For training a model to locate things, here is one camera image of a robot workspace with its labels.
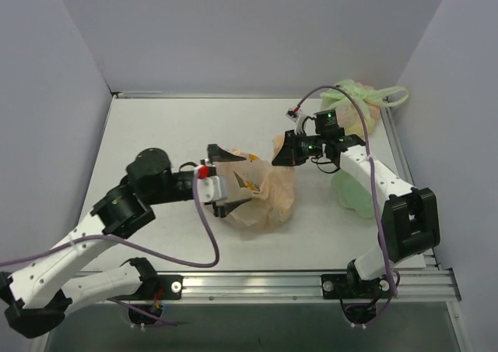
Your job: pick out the tied green bag of fruit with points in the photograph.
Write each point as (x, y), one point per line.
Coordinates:
(369, 100)

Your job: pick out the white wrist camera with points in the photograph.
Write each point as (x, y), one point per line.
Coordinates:
(210, 186)
(299, 118)

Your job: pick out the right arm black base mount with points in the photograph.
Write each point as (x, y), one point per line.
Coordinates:
(341, 285)

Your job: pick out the aluminium table edge rail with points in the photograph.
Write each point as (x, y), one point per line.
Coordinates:
(224, 287)

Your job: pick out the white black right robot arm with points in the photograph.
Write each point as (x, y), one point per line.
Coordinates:
(408, 216)

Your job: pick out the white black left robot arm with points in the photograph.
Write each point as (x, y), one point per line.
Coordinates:
(41, 295)

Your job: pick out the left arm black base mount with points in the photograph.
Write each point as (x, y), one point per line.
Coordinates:
(166, 287)

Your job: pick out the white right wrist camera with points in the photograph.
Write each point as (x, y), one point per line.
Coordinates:
(299, 118)

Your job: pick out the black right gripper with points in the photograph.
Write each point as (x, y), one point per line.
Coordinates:
(295, 148)

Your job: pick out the translucent orange banana-print bag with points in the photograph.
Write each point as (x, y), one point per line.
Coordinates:
(268, 192)

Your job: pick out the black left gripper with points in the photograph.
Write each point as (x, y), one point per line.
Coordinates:
(219, 207)

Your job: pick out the pale green scalloped plate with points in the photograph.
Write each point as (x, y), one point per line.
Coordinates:
(352, 195)

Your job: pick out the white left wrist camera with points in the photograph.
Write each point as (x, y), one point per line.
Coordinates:
(210, 186)

